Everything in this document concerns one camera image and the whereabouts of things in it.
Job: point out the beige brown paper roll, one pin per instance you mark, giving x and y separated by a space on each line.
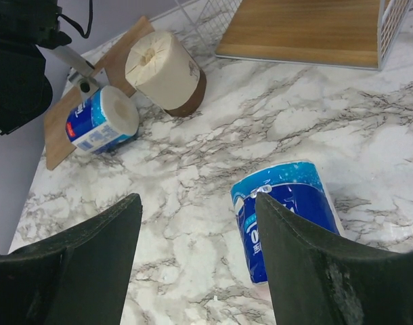
159 67

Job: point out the blue Tempo roll right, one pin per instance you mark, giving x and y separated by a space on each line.
297 186

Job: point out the white wire wooden shelf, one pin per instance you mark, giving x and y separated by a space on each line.
355 34

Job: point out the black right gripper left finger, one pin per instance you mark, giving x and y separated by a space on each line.
78 276

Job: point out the blue tempo roll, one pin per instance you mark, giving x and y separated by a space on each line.
297 186
106 119

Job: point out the blue Tempo roll left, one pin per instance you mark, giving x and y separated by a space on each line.
106 119

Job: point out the grey metal stand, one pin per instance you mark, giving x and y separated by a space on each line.
82 77

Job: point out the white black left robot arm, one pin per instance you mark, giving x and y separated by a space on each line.
25 28

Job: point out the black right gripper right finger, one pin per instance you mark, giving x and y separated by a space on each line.
317 277

